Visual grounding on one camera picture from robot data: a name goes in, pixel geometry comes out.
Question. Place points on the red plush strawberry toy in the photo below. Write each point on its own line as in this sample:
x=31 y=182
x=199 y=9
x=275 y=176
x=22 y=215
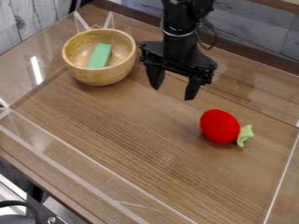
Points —
x=222 y=129

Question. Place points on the clear acrylic tray wall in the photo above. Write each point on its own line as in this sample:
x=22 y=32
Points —
x=118 y=151

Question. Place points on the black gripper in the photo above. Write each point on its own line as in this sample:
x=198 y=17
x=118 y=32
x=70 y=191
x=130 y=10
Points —
x=178 y=55

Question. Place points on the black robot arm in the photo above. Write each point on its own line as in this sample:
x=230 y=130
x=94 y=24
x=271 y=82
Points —
x=183 y=15

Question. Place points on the black metal bracket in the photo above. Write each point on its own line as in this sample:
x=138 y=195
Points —
x=46 y=216

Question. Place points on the green rectangular stick block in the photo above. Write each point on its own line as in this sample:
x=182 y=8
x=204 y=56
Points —
x=100 y=55

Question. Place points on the light wooden bowl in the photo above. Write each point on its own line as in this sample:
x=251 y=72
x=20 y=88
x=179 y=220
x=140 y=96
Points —
x=79 y=47

